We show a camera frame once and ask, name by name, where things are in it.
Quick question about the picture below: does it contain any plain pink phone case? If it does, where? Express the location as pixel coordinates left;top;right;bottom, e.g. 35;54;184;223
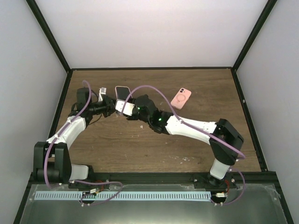
114;85;131;101

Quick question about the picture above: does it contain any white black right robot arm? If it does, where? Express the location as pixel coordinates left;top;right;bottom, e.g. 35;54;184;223
115;95;244;188

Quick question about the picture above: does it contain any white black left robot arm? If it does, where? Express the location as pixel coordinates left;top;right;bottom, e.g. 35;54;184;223
32;87;116;189

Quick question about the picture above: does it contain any light blue slotted strip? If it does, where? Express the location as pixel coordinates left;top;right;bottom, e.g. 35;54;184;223
34;191;211;201

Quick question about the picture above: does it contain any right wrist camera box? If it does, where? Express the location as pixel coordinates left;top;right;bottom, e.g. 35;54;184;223
115;99;135;116

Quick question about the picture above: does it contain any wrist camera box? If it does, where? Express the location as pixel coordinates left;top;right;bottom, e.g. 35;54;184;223
115;99;135;116
98;87;107;102

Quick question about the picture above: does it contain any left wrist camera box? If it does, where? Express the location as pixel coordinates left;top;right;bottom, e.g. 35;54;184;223
98;87;107;102

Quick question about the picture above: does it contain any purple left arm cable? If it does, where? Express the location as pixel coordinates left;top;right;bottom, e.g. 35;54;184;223
43;80;123;207

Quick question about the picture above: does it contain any pink ring-stand phone case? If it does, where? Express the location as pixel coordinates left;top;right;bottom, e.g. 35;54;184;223
171;88;192;110

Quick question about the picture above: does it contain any black enclosure frame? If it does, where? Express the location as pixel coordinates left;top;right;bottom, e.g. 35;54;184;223
13;0;295;224

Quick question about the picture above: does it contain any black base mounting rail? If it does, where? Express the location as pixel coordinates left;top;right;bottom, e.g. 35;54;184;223
30;172;278;189

